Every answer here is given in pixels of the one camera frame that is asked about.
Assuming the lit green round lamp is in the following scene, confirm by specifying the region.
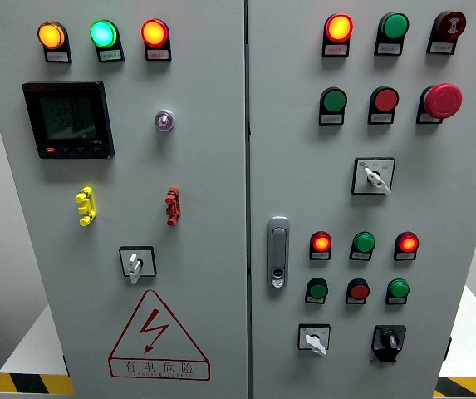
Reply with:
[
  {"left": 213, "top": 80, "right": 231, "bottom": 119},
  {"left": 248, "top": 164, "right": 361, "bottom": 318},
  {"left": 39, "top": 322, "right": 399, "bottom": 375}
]
[{"left": 89, "top": 19, "right": 119, "bottom": 49}]

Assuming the plain white-handle turn switch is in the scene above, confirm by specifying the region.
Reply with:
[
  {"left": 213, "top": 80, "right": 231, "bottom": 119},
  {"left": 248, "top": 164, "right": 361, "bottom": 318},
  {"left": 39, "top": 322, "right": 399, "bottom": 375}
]
[{"left": 118, "top": 245, "right": 158, "bottom": 286}]

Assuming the black yellow striped tape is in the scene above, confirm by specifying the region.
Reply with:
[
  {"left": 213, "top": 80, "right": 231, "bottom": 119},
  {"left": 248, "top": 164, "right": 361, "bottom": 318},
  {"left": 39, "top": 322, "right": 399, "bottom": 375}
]
[
  {"left": 0, "top": 372, "right": 76, "bottom": 396},
  {"left": 433, "top": 376, "right": 476, "bottom": 398}
]

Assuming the small green push button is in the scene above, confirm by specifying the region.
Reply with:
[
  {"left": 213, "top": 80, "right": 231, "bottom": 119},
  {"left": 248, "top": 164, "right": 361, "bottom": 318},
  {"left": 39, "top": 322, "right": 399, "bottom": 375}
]
[{"left": 306, "top": 278, "right": 329, "bottom": 300}]

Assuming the red warning triangle sticker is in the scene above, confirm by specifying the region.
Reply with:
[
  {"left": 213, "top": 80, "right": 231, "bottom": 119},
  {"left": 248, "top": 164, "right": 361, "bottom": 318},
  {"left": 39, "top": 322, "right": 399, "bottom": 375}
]
[{"left": 108, "top": 289, "right": 212, "bottom": 382}]

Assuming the yellow round lamp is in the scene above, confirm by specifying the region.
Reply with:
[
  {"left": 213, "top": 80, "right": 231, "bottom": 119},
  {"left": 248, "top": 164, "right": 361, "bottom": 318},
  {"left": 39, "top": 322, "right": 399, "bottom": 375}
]
[{"left": 37, "top": 21, "right": 67, "bottom": 49}]

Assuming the grey cabinet door with lock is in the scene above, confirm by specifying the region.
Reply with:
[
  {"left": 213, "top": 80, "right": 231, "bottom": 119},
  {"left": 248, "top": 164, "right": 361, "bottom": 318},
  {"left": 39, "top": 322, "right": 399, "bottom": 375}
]
[{"left": 248, "top": 0, "right": 476, "bottom": 399}]

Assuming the grey cabinet door with display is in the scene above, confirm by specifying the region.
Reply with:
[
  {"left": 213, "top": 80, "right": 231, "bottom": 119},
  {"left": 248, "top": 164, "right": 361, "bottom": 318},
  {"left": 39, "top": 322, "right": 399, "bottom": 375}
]
[{"left": 0, "top": 0, "right": 249, "bottom": 399}]

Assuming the large white-handle turn switch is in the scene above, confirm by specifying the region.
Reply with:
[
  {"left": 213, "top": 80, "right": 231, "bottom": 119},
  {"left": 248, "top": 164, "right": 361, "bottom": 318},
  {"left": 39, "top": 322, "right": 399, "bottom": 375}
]
[{"left": 351, "top": 156, "right": 397, "bottom": 196}]

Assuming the small white-handle turn switch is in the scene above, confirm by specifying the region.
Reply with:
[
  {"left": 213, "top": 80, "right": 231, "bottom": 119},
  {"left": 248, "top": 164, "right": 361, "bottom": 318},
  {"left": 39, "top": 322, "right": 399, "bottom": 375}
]
[{"left": 297, "top": 323, "right": 331, "bottom": 357}]

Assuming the white round lamp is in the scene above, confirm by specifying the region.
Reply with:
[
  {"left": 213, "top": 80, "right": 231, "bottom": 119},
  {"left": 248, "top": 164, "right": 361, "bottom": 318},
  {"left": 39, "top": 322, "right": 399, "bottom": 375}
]
[{"left": 154, "top": 108, "right": 176, "bottom": 132}]

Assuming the dark red round buzzer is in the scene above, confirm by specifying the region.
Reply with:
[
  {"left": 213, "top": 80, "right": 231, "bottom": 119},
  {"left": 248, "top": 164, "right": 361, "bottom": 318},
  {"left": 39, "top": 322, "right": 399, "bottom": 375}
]
[{"left": 432, "top": 10, "right": 468, "bottom": 42}]

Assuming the black display meter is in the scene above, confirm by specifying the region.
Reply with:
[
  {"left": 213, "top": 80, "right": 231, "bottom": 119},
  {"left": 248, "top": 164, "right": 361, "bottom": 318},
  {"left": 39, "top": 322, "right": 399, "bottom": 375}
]
[{"left": 22, "top": 81, "right": 115, "bottom": 160}]

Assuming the large green push button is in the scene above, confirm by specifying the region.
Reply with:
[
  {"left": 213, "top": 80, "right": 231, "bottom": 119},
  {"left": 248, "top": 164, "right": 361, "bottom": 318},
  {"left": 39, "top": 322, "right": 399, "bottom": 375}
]
[{"left": 319, "top": 86, "right": 349, "bottom": 113}]

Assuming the small green lamp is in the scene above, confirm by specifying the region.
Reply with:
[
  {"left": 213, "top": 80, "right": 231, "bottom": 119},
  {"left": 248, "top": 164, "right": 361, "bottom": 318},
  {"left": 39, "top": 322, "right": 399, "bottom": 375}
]
[
  {"left": 386, "top": 278, "right": 410, "bottom": 300},
  {"left": 351, "top": 231, "right": 376, "bottom": 254}
]

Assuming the small lit red lamp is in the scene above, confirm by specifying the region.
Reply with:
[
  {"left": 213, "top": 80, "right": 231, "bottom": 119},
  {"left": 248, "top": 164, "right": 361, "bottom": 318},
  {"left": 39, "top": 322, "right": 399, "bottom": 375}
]
[
  {"left": 309, "top": 231, "right": 333, "bottom": 254},
  {"left": 394, "top": 231, "right": 420, "bottom": 254}
]

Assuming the small yellow handle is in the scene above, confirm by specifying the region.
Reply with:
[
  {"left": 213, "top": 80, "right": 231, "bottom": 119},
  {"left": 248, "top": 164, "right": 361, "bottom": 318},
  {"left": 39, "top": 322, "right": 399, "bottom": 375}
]
[{"left": 74, "top": 185, "right": 98, "bottom": 227}]

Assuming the large red push button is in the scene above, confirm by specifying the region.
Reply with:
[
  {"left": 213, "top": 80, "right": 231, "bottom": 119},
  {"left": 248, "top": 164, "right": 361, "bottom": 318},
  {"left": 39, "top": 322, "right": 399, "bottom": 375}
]
[{"left": 369, "top": 86, "right": 400, "bottom": 113}]

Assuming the large green round lamp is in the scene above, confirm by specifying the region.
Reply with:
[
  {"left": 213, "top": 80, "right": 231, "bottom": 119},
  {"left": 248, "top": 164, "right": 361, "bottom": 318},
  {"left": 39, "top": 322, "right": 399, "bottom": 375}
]
[{"left": 377, "top": 12, "right": 410, "bottom": 42}]

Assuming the small red push button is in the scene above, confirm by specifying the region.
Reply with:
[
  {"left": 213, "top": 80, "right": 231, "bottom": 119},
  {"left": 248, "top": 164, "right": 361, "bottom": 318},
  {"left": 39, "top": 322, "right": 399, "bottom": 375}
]
[{"left": 346, "top": 278, "right": 370, "bottom": 301}]

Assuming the large lit red lamp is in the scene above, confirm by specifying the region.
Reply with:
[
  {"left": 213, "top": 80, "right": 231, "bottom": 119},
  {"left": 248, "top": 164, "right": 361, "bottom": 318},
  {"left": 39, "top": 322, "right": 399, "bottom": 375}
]
[
  {"left": 140, "top": 18, "right": 170, "bottom": 48},
  {"left": 324, "top": 13, "right": 355, "bottom": 44}
]

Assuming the large red stop button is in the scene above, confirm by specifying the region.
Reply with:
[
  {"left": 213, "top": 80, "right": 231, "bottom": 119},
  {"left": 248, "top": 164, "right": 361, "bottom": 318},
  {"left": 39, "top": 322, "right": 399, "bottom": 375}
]
[{"left": 420, "top": 82, "right": 464, "bottom": 121}]

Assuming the black-handle turn switch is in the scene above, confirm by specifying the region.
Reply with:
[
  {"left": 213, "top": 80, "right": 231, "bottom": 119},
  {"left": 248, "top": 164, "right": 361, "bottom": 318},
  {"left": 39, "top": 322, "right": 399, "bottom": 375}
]
[{"left": 370, "top": 324, "right": 407, "bottom": 364}]

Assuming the silver door lock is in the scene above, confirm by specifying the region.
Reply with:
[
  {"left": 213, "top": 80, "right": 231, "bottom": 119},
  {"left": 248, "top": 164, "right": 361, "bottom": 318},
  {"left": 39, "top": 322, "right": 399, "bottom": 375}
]
[{"left": 267, "top": 215, "right": 291, "bottom": 290}]

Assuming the small red handle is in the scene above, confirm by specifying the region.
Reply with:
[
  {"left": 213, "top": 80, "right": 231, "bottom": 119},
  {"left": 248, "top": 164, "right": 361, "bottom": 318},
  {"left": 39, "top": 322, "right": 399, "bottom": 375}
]
[{"left": 164, "top": 185, "right": 183, "bottom": 227}]

